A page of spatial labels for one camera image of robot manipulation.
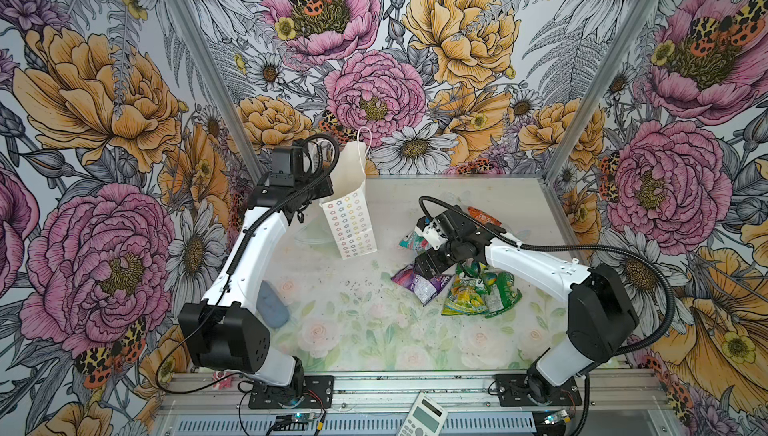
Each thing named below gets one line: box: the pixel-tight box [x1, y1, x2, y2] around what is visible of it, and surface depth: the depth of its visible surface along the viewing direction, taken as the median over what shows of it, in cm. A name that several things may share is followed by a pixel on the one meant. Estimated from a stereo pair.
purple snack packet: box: [391, 264, 455, 307], surface depth 90 cm
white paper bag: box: [320, 140, 377, 260], surface depth 83 cm
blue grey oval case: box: [256, 280, 289, 328], surface depth 88 cm
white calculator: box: [397, 392, 449, 436], surface depth 71 cm
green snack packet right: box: [483, 271, 523, 318], surface depth 87 cm
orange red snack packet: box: [467, 206, 502, 226], surface depth 104 cm
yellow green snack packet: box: [442, 274, 488, 316], surface depth 88 cm
